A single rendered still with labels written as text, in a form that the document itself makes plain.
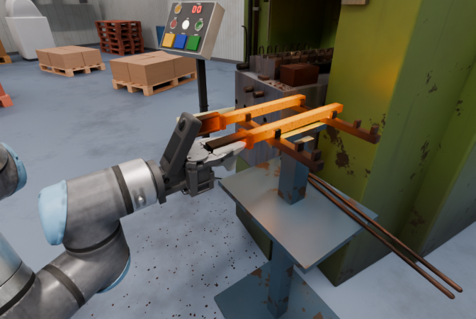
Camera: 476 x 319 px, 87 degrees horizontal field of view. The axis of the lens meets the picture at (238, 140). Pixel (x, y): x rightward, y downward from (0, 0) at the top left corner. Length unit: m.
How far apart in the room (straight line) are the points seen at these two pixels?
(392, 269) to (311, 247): 0.98
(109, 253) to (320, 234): 0.50
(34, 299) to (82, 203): 0.14
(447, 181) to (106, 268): 1.28
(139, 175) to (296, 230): 0.45
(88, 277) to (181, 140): 0.27
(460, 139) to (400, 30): 0.60
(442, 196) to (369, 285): 0.53
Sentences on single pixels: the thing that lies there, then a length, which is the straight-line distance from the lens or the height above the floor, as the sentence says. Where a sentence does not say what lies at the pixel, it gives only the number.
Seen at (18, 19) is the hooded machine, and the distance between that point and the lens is 7.87.
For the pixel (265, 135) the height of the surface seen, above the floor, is 0.91.
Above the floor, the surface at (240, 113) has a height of 0.93.
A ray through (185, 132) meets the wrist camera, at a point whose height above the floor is 0.98.
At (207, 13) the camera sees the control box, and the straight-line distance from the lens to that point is 1.46.
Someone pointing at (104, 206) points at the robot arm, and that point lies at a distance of 0.46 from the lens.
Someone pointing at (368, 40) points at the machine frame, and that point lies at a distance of 0.93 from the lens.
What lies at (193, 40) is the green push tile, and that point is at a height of 1.02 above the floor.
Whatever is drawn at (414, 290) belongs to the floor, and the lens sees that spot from 1.61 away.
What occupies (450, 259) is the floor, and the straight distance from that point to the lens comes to 1.86.
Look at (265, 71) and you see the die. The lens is 1.11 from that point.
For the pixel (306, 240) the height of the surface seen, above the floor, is 0.65.
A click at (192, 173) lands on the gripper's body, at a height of 0.90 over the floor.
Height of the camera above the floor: 1.18
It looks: 28 degrees down
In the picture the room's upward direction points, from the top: straight up
